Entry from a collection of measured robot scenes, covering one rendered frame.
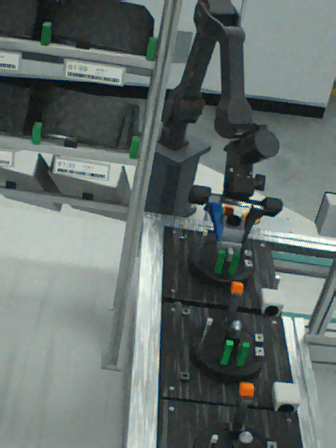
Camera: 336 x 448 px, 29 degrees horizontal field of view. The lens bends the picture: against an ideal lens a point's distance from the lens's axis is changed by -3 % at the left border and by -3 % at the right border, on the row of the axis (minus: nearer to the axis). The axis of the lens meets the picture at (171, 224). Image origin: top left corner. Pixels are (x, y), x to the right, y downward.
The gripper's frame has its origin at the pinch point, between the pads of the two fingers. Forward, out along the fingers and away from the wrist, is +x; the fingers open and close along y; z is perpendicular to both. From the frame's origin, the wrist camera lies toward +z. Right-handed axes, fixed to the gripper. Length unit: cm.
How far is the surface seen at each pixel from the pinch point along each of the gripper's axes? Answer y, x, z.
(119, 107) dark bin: -25.4, -8.0, 31.2
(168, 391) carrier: -10.3, 33.8, 16.4
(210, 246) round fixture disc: -2.5, 2.8, -9.3
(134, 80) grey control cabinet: -26, -155, -269
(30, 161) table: -49, -22, -50
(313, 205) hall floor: 84, -73, -212
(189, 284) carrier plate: -6.7, 12.3, -3.3
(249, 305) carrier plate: 5.4, 15.2, -0.5
